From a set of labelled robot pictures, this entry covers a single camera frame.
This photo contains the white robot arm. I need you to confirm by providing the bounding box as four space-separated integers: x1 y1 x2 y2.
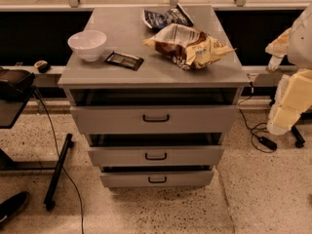
265 4 312 136

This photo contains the brown yellow chip bag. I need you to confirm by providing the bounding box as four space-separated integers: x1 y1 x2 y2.
143 23 233 70

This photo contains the grey top drawer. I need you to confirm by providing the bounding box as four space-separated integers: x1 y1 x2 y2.
71 105 236 134

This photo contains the black side table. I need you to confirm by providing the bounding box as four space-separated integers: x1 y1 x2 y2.
0 85 75 212

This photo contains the grey drawer cabinet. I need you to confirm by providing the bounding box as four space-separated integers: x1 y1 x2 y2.
58 5 251 147

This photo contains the black shoe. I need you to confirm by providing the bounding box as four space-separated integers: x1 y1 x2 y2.
0 191 29 225

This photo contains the clear plastic bottle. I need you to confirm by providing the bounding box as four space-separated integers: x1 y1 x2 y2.
267 56 284 72

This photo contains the black wheeled stand leg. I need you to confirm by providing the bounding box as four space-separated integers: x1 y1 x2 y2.
269 96 305 148

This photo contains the small dark snack packet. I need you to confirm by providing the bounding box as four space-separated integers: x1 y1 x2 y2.
105 52 144 71

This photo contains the grey drawer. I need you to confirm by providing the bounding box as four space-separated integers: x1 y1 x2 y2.
71 105 236 134
100 171 214 188
88 145 224 167

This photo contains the black power adapter cable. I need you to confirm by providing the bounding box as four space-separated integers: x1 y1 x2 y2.
237 81 279 154

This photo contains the grey bottom drawer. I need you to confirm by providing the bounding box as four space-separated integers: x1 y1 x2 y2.
100 171 214 188

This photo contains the yellow black tape measure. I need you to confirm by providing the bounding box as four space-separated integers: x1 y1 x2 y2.
34 60 51 73

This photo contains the black floor cable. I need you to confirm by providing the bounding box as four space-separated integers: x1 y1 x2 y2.
34 89 86 234

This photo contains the white bowl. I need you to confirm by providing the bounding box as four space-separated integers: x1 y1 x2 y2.
67 30 107 61

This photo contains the black bag on table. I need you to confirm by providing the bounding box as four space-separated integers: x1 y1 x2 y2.
0 68 35 101

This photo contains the blue chip bag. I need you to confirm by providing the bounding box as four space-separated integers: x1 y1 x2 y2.
142 4 193 30

